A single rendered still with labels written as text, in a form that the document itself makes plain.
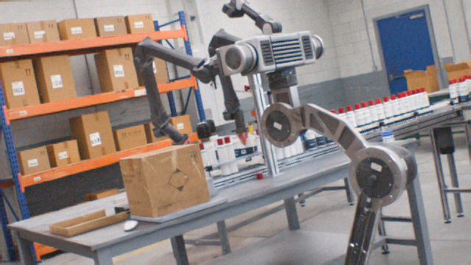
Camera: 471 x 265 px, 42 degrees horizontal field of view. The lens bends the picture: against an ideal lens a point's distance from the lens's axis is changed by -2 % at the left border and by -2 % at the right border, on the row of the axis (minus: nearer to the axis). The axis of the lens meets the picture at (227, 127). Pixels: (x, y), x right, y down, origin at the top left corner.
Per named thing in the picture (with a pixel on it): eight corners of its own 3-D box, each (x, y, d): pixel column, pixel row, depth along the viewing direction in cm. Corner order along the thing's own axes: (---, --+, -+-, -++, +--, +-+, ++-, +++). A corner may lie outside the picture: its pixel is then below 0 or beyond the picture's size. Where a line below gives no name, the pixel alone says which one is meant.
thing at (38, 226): (280, 151, 470) (280, 148, 470) (420, 142, 362) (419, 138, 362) (6, 228, 352) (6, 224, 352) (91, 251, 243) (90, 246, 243)
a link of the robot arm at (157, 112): (140, 59, 288) (154, 48, 294) (130, 57, 290) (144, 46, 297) (158, 129, 315) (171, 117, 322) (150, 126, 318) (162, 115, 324)
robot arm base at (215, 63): (223, 76, 262) (218, 48, 261) (210, 79, 267) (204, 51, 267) (237, 73, 268) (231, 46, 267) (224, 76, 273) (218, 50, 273)
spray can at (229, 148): (235, 171, 346) (227, 135, 344) (240, 171, 341) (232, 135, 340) (227, 174, 343) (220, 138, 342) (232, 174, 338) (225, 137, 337)
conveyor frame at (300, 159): (345, 146, 399) (344, 139, 399) (358, 145, 390) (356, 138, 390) (115, 216, 306) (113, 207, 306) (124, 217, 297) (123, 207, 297)
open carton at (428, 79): (402, 97, 861) (398, 71, 860) (420, 93, 893) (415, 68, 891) (428, 93, 831) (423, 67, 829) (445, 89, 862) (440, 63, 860)
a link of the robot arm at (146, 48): (129, 42, 284) (142, 31, 290) (132, 65, 294) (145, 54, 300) (210, 72, 267) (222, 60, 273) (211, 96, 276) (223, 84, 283)
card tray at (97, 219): (106, 216, 311) (104, 208, 311) (127, 219, 290) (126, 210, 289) (50, 232, 294) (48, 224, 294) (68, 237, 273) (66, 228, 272)
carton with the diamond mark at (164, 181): (185, 199, 303) (173, 145, 302) (211, 200, 284) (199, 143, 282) (130, 215, 287) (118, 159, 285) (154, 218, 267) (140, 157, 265)
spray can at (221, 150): (227, 174, 342) (220, 138, 341) (233, 174, 338) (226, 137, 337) (220, 176, 339) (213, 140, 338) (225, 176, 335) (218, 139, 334)
